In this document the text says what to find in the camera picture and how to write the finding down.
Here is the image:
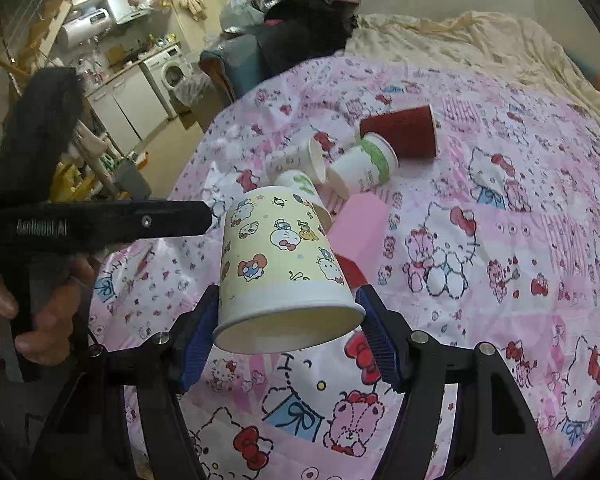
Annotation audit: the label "small white paper cup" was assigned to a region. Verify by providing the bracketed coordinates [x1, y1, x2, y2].
[265, 137, 329, 186]

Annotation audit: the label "person's left hand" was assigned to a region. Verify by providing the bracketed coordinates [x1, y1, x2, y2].
[0, 256, 99, 362]

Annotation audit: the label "grey bin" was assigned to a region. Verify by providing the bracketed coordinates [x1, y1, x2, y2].
[114, 157, 154, 202]

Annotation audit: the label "clear plastic bag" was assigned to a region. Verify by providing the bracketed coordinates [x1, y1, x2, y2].
[219, 0, 267, 36]

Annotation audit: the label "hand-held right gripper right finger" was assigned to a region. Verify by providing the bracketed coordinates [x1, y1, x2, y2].
[354, 284, 554, 480]

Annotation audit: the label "pink cartoon printed blanket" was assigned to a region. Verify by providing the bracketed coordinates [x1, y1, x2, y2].
[87, 52, 600, 480]

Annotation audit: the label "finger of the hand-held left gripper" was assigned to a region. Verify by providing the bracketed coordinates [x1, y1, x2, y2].
[127, 200, 214, 249]

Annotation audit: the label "silver range hood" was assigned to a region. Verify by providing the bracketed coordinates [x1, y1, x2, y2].
[104, 0, 150, 27]

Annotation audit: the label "cream bed quilt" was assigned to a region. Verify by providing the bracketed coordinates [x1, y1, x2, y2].
[344, 9, 600, 137]

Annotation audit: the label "black bag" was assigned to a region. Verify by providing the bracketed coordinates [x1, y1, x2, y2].
[256, 0, 362, 82]

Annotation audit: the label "white water heater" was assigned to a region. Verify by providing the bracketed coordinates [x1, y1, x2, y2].
[59, 7, 115, 47]

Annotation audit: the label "white kitchen cabinet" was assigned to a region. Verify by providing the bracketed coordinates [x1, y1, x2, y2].
[84, 67, 165, 157]

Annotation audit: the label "yellow cartoon paper cup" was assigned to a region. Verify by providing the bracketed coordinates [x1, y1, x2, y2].
[212, 185, 366, 356]

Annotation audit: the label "red paper cup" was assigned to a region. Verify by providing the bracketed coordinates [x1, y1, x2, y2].
[355, 104, 441, 159]

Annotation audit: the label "white green-print paper cup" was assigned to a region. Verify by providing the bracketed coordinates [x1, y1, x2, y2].
[273, 169, 334, 227]

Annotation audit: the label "white washing machine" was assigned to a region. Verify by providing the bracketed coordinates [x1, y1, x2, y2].
[142, 44, 193, 120]

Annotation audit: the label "blue chair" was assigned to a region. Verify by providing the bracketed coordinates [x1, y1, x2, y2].
[198, 35, 267, 107]

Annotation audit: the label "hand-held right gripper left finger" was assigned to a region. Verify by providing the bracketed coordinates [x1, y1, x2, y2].
[30, 284, 222, 480]

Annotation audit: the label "large white green-print cup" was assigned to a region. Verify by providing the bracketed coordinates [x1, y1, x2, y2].
[325, 132, 400, 199]

